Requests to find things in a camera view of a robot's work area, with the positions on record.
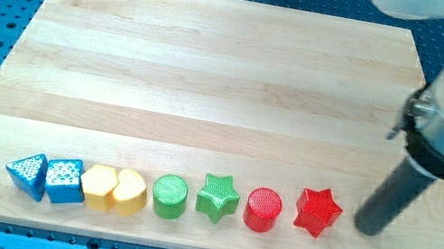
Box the green cylinder block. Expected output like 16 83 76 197
153 174 189 220

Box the light wooden board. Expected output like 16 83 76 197
0 0 444 249

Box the yellow hexagon block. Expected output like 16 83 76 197
80 164 118 211

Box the red cylinder block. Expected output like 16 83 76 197
243 187 282 233

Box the blue cube block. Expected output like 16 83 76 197
45 159 85 204

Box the red star block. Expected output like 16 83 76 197
293 188 342 238

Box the blue triangle block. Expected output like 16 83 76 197
5 154 49 202

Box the yellow heart block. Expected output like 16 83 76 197
112 169 147 216

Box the green star block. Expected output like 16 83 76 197
195 173 240 224

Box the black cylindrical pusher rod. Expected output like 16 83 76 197
354 156 437 236

